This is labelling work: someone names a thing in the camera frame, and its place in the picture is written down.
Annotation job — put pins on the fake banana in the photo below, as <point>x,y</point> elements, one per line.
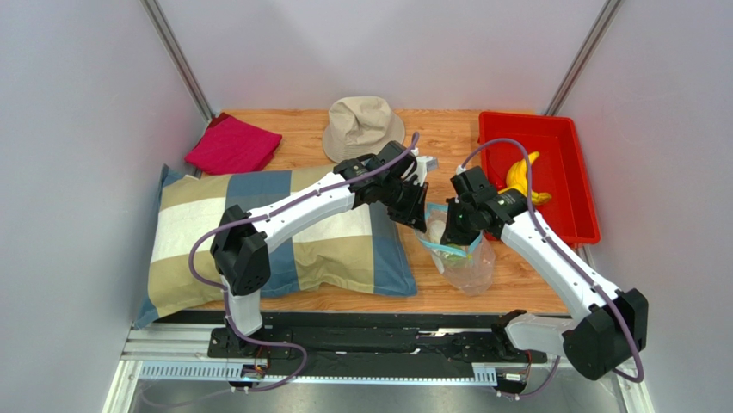
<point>516,178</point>

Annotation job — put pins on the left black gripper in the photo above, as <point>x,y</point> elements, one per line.
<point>411,217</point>

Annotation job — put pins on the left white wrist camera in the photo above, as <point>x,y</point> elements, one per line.
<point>423,165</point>

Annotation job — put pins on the red plastic bin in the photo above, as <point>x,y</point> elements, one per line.
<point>559,170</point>

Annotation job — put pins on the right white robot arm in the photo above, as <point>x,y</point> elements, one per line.
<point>606,326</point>

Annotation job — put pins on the plaid pillow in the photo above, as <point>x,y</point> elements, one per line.
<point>359,250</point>

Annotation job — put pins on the beige bucket hat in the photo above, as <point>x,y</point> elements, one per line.
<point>360,125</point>

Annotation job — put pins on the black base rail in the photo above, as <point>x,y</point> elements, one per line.
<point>372,345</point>

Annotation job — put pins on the magenta folded cloth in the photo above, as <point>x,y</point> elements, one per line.
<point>232,146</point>

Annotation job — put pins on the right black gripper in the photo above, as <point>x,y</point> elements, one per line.
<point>459,221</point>

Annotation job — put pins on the fake white cauliflower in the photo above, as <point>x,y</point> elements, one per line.
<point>443,252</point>

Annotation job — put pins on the clear zip top bag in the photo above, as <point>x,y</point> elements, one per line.
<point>472,275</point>

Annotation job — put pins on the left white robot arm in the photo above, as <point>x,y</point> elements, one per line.
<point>395,177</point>

